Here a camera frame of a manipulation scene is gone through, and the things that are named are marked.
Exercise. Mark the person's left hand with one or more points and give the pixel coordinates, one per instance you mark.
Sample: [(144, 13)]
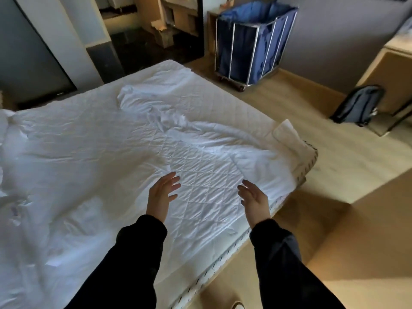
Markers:
[(161, 199)]

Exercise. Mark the person's right hand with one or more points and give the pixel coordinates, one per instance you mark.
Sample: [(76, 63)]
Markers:
[(256, 202)]

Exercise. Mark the white duvet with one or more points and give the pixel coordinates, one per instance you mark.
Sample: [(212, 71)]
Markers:
[(199, 138)]

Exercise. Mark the chrome metal cart frame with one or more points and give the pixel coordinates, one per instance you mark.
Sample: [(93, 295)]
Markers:
[(256, 54)]

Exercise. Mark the navy blue fabric laundry bag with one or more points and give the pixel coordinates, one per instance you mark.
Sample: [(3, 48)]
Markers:
[(244, 45)]

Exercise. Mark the person's right forearm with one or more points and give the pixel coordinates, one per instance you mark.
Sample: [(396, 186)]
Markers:
[(283, 270)]

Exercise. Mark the person's left forearm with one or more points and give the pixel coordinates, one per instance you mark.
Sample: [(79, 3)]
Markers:
[(122, 270)]

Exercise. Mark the person's right shoe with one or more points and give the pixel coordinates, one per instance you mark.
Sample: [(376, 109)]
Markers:
[(238, 305)]

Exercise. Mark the quilted white mattress pad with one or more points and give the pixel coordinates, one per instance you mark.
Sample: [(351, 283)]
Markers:
[(96, 131)]

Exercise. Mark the light wooden cabinet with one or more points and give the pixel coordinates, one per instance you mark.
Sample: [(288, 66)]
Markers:
[(370, 238)]

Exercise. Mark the dark grey backpack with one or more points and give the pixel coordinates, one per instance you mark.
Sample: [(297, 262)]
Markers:
[(359, 106)]

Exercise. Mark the open cardboard box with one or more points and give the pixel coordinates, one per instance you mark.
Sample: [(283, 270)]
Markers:
[(162, 32)]

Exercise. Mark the small wooden side table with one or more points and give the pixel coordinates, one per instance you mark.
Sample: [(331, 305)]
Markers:
[(211, 32)]

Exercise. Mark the light wooden desk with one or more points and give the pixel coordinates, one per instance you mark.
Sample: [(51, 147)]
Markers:
[(386, 77)]

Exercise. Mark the dark glass door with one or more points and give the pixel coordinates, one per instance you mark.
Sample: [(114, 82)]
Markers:
[(29, 54)]

